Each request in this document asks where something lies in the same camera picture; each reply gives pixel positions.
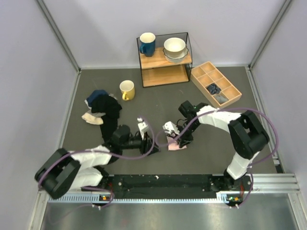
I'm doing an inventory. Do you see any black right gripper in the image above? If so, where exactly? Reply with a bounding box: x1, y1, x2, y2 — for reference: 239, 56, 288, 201
174, 119, 200, 148

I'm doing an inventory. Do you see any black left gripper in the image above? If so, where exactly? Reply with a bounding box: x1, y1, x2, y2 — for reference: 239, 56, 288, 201
121, 130, 161, 156

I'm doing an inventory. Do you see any pink underwear navy trim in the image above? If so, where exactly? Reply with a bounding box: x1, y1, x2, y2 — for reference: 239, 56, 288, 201
167, 136, 187, 151

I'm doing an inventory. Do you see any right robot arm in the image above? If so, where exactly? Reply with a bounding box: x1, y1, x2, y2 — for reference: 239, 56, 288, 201
177, 101, 270, 190

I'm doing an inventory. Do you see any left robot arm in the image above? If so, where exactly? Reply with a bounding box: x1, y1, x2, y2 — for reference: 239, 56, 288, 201
35, 122, 159, 199

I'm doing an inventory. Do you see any grey rolled underwear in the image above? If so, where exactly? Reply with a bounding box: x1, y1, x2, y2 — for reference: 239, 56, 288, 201
214, 94, 228, 104

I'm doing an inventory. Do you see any navy striped rolled underwear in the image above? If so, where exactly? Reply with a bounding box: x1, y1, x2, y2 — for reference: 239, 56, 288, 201
206, 83, 221, 95

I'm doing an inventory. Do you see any wooden compartment tray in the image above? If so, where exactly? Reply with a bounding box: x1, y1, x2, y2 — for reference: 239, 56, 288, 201
191, 61, 242, 108

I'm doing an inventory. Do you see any cream garment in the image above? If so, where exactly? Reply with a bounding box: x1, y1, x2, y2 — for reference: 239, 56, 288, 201
82, 110, 105, 125

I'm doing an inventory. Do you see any black garment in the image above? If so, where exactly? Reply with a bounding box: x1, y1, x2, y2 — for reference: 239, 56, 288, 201
91, 95, 122, 142

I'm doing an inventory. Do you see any yellow mug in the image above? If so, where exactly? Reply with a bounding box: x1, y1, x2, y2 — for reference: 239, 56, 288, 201
119, 80, 135, 101

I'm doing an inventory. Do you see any navy blue garment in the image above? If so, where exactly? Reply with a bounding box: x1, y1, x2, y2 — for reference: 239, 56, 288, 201
84, 90, 109, 108

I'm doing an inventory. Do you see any white scalloped bowl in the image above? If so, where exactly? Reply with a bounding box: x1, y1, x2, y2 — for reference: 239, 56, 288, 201
163, 47, 189, 63

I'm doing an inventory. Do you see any cream ceramic bowl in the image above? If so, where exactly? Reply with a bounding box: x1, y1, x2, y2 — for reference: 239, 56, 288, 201
164, 37, 186, 58

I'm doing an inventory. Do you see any dark blue mug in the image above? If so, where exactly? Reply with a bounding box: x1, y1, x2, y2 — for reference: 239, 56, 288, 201
139, 32, 156, 57

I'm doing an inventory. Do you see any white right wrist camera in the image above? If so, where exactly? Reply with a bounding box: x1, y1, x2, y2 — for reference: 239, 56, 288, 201
163, 121, 180, 138

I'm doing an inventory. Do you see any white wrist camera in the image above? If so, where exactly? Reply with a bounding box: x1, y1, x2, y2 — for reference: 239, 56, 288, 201
137, 117, 149, 139
163, 121, 180, 138

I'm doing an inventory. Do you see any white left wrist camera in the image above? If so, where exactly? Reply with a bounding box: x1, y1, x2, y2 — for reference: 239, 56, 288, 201
137, 117, 149, 139

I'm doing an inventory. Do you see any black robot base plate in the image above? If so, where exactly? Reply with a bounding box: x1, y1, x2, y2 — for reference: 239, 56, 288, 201
96, 174, 251, 192

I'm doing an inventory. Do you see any grey slotted cable duct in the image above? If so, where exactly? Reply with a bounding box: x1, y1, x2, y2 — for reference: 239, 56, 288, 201
49, 191, 242, 204

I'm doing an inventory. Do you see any black wire wooden shelf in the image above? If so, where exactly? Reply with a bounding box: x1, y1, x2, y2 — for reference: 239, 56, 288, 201
138, 32, 193, 88

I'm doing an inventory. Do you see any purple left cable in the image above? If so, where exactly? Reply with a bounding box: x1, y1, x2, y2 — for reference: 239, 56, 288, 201
37, 116, 160, 226

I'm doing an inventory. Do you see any purple cable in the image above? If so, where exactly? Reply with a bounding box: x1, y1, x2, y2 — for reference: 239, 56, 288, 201
37, 116, 160, 226
155, 107, 279, 208

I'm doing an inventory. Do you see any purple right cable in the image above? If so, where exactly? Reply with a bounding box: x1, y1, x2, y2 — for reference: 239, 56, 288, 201
155, 107, 279, 208

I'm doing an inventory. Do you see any aluminium frame rail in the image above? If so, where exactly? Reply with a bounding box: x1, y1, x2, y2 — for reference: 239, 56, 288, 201
252, 173, 300, 194

